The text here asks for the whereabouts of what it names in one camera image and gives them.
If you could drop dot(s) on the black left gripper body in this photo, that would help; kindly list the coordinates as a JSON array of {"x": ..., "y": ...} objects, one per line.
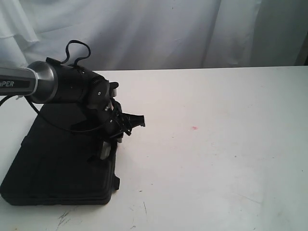
[{"x": 96, "y": 99}]

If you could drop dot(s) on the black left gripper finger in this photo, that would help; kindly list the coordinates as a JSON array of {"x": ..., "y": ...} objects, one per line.
[
  {"x": 131, "y": 121},
  {"x": 102, "y": 151}
]

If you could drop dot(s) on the black plastic tool case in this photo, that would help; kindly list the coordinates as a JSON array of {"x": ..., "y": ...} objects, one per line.
[{"x": 54, "y": 167}]

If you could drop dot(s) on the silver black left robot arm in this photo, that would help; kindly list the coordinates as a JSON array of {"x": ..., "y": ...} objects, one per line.
[{"x": 52, "y": 81}]

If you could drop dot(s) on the white backdrop curtain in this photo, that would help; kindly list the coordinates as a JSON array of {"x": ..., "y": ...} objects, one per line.
[{"x": 155, "y": 34}]

